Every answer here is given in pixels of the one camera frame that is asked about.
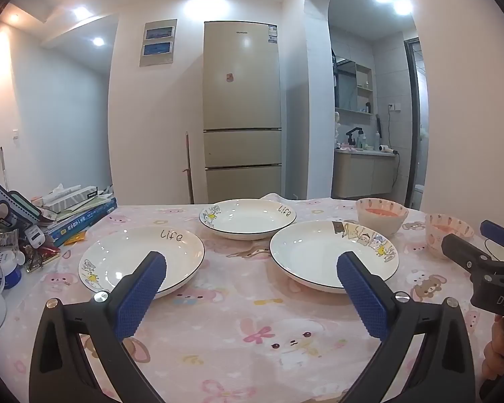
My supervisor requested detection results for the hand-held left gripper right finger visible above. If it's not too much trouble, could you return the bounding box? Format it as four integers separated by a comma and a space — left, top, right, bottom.
337, 251, 476, 403

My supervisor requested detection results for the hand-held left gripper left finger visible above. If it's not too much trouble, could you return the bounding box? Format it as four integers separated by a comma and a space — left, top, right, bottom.
29, 251, 169, 403

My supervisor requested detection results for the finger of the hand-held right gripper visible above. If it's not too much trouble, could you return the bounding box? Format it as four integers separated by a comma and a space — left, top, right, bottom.
480, 219, 504, 263
441, 234, 504, 277

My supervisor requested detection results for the pink rabbit strawberry bowl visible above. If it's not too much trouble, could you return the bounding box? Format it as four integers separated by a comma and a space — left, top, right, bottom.
356, 197, 409, 238
425, 213, 475, 260

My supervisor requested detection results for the white cartoon print plate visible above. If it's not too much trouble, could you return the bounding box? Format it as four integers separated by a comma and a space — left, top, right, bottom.
269, 220, 400, 294
78, 225, 205, 300
199, 198, 297, 241

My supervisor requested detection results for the person's right hand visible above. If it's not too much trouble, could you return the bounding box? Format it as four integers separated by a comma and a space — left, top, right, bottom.
482, 316, 504, 387

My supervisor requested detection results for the pink printed tablecloth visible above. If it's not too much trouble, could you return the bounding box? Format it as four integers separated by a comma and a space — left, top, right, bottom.
0, 193, 504, 403

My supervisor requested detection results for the small white device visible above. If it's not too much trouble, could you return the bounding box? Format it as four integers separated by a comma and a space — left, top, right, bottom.
25, 224, 47, 249

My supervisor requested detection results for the tissue box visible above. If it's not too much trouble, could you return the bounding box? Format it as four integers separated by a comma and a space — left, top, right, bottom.
42, 185, 99, 214

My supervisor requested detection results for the beige vanity cabinet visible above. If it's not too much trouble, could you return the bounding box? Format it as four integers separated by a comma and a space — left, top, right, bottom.
334, 150, 397, 200

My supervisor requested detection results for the small blue white jar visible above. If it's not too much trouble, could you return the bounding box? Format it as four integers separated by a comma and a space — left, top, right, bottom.
0, 250, 24, 289

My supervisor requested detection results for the wooden stick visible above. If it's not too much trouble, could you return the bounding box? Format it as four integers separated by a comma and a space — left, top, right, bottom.
180, 131, 195, 205

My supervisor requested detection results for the blue white patterned pouch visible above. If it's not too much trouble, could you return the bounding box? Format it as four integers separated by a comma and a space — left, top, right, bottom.
0, 171, 43, 232

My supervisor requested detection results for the bathroom mirror cabinet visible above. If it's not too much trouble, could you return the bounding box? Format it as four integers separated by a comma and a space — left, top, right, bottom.
333, 56, 374, 115

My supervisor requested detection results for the beige refrigerator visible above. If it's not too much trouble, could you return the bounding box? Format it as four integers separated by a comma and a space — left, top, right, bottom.
203, 21, 283, 205

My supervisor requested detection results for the grey electrical panel box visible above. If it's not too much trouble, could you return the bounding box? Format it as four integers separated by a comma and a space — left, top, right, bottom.
139, 19, 178, 68

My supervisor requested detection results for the dark door frame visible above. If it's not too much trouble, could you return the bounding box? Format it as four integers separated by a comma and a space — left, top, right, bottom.
404, 38, 421, 210

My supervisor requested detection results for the mop handle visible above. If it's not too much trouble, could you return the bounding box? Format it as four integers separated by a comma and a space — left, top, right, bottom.
0, 147, 10, 191

